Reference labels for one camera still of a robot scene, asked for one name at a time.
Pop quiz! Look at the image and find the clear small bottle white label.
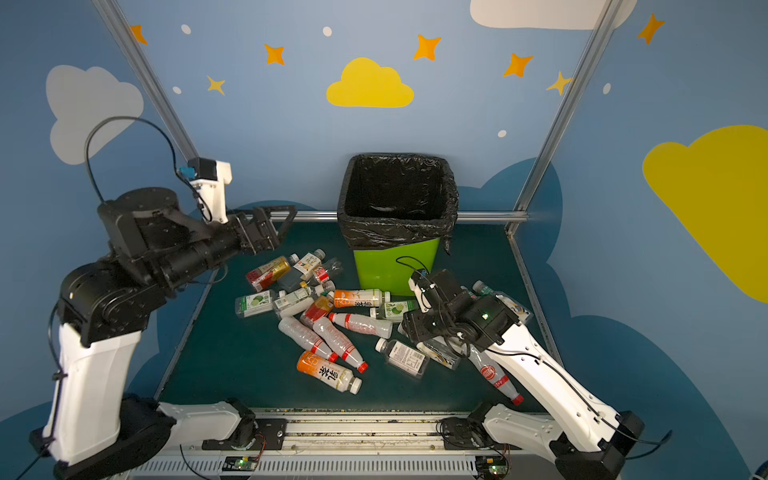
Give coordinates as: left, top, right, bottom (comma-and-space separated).
375, 338, 429, 379

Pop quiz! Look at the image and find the white bottle red cap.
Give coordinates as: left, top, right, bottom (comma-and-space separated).
313, 316, 368, 373
328, 313, 393, 339
278, 316, 338, 363

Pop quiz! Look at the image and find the orange juice bottle front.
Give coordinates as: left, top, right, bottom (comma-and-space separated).
297, 352, 362, 395

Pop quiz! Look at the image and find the orange juice bottle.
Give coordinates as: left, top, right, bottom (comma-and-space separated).
297, 352, 362, 395
328, 289, 391, 308

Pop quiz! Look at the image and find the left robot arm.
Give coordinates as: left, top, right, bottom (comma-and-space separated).
30, 187, 296, 479

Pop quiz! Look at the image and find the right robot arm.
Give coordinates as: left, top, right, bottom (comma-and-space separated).
401, 270, 644, 479

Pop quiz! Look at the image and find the green plastic bin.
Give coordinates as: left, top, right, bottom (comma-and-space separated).
353, 239, 440, 297

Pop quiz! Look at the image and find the black bin liner bag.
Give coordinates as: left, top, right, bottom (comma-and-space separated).
337, 152, 459, 250

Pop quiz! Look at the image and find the clear bottle colourful label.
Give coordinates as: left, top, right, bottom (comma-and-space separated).
472, 280, 533, 324

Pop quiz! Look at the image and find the clear bottle green cap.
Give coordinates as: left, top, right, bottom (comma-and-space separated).
416, 337, 461, 371

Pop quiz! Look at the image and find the red gold energy drink bottle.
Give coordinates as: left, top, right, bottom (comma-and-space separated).
246, 254, 299, 292

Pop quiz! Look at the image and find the clear lime juice bottle right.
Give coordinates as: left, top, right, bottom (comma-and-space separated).
369, 300, 419, 322

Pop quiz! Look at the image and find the clear lime juice bottle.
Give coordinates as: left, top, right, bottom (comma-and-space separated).
235, 290, 274, 318
369, 300, 419, 322

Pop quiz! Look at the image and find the clear square osmanthus tea bottle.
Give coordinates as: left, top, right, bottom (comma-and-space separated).
278, 249, 326, 292

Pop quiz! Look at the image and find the clear bottle red label yellow cap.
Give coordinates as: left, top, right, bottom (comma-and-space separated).
310, 258, 344, 285

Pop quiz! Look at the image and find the clear lime juice bottle left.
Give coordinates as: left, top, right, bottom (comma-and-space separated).
235, 290, 274, 318

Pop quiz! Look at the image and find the white bottle red logo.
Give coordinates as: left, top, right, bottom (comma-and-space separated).
468, 345, 524, 406

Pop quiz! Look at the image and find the small red yellow tea bottle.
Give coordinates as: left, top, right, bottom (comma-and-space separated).
300, 295, 334, 328

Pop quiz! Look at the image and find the orange juice bottle back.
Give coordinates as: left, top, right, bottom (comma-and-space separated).
328, 289, 391, 308

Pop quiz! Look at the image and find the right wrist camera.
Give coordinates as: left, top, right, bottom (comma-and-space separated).
408, 270, 433, 298

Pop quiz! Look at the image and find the aluminium back frame rail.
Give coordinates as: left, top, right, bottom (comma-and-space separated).
214, 209, 529, 225

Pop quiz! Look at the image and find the aluminium left frame post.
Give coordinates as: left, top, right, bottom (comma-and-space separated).
92, 1, 200, 197

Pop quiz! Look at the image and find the aluminium frame post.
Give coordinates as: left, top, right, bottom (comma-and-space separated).
506, 0, 628, 235
92, 1, 200, 197

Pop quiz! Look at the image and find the aluminium right frame post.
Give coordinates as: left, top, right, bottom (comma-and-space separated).
506, 0, 628, 235

